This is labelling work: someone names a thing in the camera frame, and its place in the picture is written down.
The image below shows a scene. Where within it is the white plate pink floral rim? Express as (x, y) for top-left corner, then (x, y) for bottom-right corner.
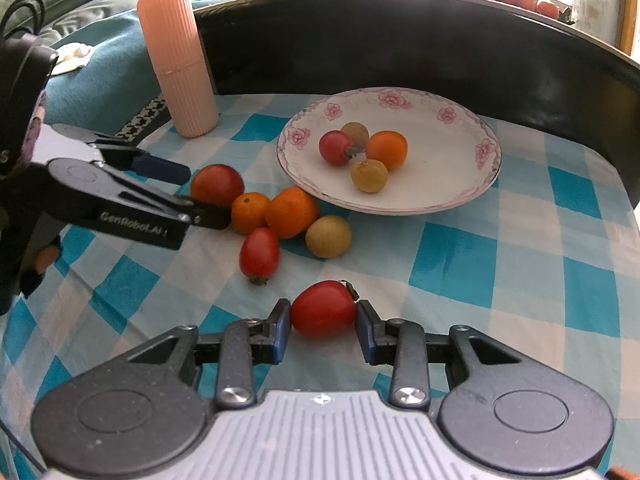
(276, 87), (502, 217)

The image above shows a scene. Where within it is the person's left hand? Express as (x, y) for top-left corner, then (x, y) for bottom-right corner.
(31, 236), (64, 275)

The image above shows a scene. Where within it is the houndstooth patterned cloth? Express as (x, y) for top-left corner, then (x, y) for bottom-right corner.
(115, 92), (168, 143)

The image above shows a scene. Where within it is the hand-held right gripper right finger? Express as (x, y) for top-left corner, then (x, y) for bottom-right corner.
(356, 299), (524, 410)

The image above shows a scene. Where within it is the white crumpled tissue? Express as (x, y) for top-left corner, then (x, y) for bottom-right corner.
(50, 42), (96, 77)

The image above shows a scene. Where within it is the black cable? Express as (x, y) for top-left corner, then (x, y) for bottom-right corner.
(0, 0), (48, 43)

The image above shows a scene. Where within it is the dark glossy table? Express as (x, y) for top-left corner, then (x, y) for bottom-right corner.
(192, 0), (640, 211)

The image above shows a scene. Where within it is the blue checkered tablecloth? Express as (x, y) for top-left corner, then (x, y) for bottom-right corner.
(0, 92), (640, 480)

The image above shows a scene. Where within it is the large orange-red tomato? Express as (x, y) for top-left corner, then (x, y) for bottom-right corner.
(190, 164), (246, 208)

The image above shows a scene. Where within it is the yellow-brown longan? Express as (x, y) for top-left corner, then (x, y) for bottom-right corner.
(340, 121), (371, 148)
(350, 159), (389, 194)
(305, 215), (353, 259)

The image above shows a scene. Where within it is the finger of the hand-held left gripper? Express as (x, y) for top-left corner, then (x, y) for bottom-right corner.
(41, 124), (192, 185)
(106, 171), (232, 231)

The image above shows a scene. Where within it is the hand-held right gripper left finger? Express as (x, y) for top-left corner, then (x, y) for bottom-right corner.
(124, 298), (293, 410)

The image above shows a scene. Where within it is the pink ribbed cylinder container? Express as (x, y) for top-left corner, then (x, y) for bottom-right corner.
(137, 0), (220, 139)

